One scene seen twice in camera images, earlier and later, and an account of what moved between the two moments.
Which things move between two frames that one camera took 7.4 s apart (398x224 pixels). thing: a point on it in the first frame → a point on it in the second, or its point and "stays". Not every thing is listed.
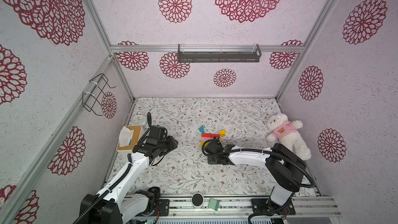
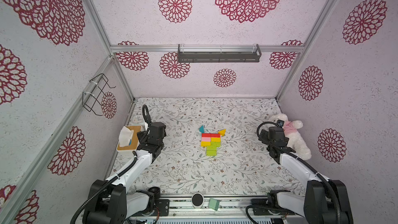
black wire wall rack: (94, 92) stays
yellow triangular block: (222, 133) stays
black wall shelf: (197, 56) stays
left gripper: (172, 144) → (142, 138)
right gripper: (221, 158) → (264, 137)
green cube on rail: (213, 204) stays
